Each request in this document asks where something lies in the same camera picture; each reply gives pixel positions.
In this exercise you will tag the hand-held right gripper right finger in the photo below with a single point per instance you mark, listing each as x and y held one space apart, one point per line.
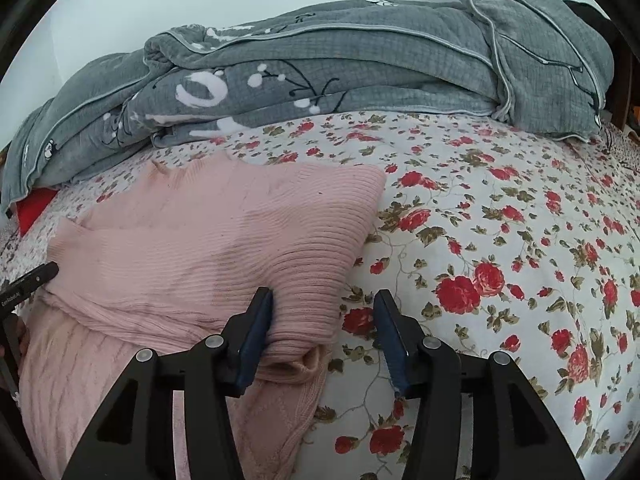
387 332

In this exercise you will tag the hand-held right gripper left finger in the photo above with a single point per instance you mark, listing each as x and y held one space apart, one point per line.
256 340

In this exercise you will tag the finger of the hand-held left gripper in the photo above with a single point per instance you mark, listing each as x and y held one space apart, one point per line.
35 279

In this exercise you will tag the pink knitted sweater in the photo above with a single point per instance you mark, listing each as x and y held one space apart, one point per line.
210 240

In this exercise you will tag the red cloth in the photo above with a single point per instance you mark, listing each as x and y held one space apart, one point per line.
34 210

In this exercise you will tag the red floral bed sheet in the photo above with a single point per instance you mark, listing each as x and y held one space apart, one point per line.
500 240

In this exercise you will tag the grey printed quilt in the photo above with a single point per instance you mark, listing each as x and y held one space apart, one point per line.
350 75

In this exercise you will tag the black garment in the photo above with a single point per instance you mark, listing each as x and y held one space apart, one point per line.
592 20

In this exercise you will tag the dark wooden bed frame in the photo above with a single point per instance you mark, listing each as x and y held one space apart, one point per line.
624 90

